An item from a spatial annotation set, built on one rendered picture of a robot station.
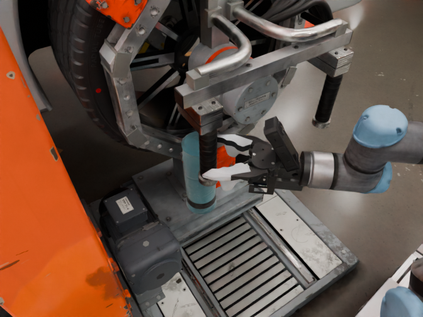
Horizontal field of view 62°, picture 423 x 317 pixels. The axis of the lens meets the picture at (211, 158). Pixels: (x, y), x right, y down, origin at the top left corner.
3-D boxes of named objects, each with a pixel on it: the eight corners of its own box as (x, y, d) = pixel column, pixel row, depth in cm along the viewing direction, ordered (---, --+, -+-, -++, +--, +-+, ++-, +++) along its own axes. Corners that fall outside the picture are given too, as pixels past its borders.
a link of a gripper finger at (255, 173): (233, 187, 67) (275, 175, 69) (233, 181, 66) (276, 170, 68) (225, 168, 70) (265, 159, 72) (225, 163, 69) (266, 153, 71)
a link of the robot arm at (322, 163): (335, 172, 66) (331, 142, 71) (311, 170, 66) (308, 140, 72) (326, 197, 71) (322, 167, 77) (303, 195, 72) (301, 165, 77)
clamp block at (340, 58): (319, 53, 84) (325, 33, 81) (349, 72, 79) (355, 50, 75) (304, 60, 83) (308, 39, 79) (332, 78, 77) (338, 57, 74)
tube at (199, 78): (217, 22, 79) (218, -28, 71) (272, 61, 68) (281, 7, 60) (145, 44, 72) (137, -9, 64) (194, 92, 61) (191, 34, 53)
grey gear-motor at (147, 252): (140, 211, 152) (125, 155, 126) (189, 292, 128) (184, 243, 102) (99, 231, 145) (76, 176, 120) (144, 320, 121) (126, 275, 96)
